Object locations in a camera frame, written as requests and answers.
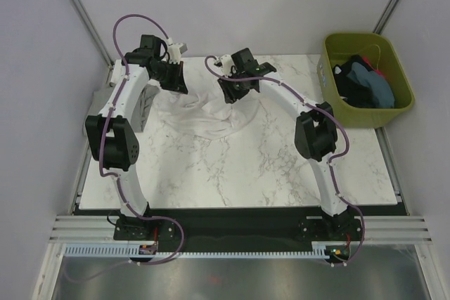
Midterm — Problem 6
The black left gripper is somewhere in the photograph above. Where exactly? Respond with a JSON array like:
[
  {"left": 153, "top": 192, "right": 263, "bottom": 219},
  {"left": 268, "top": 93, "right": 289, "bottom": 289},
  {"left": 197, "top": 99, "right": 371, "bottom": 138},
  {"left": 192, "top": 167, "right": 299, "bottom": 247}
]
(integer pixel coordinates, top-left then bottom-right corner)
[{"left": 151, "top": 60, "right": 188, "bottom": 96}]

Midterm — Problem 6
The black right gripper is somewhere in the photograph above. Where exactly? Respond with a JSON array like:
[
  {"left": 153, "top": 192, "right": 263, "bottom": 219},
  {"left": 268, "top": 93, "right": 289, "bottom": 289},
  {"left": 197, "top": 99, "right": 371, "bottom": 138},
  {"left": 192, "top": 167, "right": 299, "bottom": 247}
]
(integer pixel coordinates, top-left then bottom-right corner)
[{"left": 217, "top": 69, "right": 250, "bottom": 105}]

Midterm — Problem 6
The white t-shirt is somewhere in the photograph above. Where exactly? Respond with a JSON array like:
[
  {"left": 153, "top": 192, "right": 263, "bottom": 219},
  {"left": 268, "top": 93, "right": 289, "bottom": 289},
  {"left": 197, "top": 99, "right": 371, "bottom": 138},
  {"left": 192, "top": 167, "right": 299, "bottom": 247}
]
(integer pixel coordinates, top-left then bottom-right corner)
[{"left": 152, "top": 91, "right": 259, "bottom": 141}]

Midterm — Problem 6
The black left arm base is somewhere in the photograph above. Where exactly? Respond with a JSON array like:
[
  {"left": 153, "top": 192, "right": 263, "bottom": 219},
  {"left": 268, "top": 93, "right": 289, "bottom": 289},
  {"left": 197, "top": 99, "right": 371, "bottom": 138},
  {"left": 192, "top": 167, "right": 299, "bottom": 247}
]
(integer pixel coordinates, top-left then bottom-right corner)
[{"left": 106, "top": 210, "right": 179, "bottom": 242}]

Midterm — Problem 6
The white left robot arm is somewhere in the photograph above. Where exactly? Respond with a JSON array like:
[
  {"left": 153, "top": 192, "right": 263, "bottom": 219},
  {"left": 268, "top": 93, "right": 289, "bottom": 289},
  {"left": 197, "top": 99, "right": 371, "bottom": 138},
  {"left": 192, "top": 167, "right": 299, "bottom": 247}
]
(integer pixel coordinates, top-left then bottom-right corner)
[{"left": 85, "top": 34, "right": 188, "bottom": 239}]

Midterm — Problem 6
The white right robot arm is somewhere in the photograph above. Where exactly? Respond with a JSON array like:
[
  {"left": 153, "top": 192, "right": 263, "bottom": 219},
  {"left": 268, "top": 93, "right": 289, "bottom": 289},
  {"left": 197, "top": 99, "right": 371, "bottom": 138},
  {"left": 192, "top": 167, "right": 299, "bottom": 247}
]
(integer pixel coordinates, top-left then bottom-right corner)
[{"left": 214, "top": 48, "right": 347, "bottom": 240}]

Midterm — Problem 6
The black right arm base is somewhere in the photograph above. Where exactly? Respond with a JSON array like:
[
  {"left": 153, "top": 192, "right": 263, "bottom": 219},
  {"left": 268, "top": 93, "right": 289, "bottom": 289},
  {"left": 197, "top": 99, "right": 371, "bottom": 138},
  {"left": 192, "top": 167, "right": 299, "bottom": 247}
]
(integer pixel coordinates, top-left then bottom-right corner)
[{"left": 299, "top": 209, "right": 362, "bottom": 241}]

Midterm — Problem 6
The grey folded t-shirt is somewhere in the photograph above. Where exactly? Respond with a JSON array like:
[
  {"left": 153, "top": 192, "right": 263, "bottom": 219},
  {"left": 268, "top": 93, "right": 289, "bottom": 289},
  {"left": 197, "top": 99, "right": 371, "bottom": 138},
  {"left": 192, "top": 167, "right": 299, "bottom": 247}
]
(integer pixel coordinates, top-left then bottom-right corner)
[{"left": 88, "top": 81, "right": 159, "bottom": 133}]

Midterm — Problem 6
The olive green plastic bin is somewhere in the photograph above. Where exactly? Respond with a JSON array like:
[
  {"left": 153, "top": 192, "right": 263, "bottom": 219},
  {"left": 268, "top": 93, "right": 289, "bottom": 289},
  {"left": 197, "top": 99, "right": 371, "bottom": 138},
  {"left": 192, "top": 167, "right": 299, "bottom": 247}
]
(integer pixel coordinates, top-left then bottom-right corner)
[{"left": 317, "top": 32, "right": 415, "bottom": 129}]

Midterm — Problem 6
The dark clothes pile in bin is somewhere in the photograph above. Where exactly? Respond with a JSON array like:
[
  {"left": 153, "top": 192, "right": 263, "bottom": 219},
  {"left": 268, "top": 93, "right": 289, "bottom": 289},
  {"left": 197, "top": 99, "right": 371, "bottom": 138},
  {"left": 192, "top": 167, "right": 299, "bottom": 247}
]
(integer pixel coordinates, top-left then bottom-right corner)
[{"left": 332, "top": 55, "right": 395, "bottom": 109}]

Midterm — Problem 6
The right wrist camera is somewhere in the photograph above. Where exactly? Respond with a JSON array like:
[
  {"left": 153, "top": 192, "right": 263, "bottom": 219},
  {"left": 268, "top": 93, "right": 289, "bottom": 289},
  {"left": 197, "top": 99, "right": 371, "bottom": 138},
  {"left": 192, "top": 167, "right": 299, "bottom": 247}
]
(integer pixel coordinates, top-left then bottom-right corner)
[{"left": 214, "top": 54, "right": 234, "bottom": 77}]

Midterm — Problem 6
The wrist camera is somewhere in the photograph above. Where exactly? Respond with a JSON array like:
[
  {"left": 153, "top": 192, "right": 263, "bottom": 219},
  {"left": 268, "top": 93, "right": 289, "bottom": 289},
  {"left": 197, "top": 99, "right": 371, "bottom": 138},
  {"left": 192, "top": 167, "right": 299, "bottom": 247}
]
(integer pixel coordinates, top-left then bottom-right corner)
[
  {"left": 214, "top": 54, "right": 234, "bottom": 77},
  {"left": 167, "top": 37, "right": 188, "bottom": 64}
]

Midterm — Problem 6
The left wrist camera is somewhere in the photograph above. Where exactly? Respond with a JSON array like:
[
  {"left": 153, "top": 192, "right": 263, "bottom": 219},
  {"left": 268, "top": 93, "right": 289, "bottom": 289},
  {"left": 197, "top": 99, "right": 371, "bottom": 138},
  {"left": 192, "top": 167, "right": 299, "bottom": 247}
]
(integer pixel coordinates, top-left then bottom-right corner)
[{"left": 167, "top": 37, "right": 188, "bottom": 64}]

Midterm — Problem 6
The white slotted cable duct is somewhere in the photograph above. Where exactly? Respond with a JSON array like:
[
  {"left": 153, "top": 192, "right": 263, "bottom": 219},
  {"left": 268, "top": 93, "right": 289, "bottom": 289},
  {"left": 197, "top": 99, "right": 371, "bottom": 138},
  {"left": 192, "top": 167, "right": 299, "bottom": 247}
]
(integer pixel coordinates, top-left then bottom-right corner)
[{"left": 63, "top": 243, "right": 330, "bottom": 259}]

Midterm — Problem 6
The aluminium front frame rail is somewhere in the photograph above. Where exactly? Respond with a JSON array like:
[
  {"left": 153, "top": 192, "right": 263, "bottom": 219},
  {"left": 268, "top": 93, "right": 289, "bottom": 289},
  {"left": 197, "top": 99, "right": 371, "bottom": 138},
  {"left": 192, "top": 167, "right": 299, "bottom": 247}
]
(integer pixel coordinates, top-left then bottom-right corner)
[{"left": 50, "top": 216, "right": 432, "bottom": 244}]

